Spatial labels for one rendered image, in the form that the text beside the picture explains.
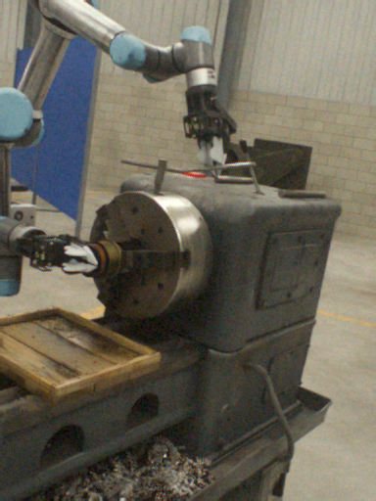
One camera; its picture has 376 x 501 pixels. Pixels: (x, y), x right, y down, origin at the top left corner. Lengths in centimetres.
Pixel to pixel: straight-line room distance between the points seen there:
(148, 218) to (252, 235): 26
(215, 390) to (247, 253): 37
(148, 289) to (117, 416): 30
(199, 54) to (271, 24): 1046
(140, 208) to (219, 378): 48
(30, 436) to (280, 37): 1103
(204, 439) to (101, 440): 36
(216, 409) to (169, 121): 1095
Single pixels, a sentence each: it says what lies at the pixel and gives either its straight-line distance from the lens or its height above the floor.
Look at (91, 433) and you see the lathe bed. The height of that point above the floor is 75.
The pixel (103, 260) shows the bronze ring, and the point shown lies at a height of 109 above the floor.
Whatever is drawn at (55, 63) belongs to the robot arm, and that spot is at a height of 153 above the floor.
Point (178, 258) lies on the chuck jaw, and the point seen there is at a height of 111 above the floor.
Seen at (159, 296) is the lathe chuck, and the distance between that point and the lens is 134.
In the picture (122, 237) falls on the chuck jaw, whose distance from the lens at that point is 136.
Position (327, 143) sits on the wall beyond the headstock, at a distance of 1127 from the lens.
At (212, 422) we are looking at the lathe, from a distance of 155.
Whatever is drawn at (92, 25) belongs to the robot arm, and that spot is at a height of 161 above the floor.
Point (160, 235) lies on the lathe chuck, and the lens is 132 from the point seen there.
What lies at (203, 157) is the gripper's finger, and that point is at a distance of 141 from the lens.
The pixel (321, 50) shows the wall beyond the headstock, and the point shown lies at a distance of 1154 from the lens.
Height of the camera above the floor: 139
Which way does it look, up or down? 12 degrees down
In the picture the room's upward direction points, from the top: 9 degrees clockwise
